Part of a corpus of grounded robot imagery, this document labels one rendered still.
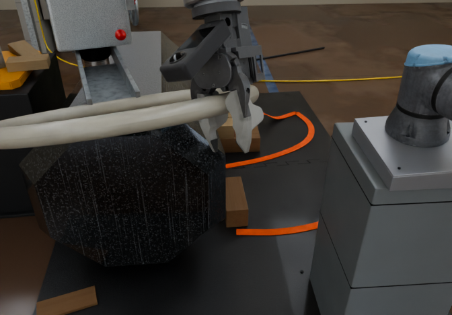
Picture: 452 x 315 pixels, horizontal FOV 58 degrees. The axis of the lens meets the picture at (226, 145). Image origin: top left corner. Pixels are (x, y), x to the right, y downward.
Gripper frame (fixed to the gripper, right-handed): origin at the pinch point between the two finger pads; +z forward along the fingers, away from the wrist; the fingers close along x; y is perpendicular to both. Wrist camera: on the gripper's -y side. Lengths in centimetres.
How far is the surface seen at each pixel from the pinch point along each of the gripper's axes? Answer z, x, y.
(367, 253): 52, 10, 71
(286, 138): 46, 123, 207
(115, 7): -33, 62, 31
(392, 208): 36, 1, 71
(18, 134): -6.6, 14.4, -22.9
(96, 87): -11, 58, 17
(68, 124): -7.1, 8.4, -19.2
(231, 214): 65, 99, 108
